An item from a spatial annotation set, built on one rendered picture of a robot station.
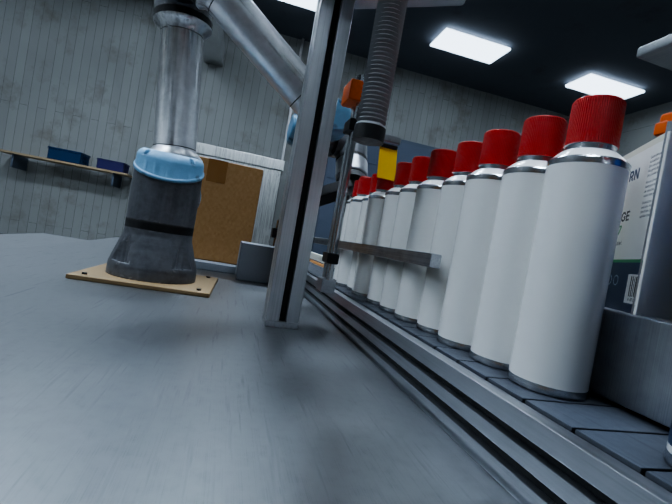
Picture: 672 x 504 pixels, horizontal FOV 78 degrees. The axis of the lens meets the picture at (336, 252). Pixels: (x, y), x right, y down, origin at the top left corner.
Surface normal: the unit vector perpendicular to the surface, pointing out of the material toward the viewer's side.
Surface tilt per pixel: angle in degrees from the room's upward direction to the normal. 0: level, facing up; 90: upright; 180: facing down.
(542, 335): 90
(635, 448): 0
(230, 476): 0
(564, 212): 90
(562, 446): 90
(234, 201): 90
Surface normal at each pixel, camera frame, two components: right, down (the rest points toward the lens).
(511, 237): -0.66, -0.10
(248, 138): 0.22, 0.06
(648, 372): -0.95, -0.16
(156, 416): 0.18, -0.98
